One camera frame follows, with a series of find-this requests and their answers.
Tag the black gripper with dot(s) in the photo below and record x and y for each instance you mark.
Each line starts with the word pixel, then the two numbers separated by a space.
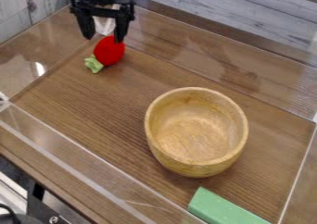
pixel 85 9

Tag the red plush strawberry toy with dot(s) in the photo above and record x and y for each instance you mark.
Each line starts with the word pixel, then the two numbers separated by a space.
pixel 107 54

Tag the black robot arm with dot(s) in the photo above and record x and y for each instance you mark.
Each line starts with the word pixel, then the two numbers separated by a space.
pixel 120 10

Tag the wooden bowl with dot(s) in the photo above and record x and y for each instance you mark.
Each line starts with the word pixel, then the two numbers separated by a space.
pixel 195 130

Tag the green foam block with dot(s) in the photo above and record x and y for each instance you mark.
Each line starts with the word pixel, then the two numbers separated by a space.
pixel 215 210

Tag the clear acrylic corner bracket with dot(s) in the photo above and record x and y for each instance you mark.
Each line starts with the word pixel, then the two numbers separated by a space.
pixel 104 25

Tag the black table leg bracket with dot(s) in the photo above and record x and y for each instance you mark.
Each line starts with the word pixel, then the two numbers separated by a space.
pixel 48 209

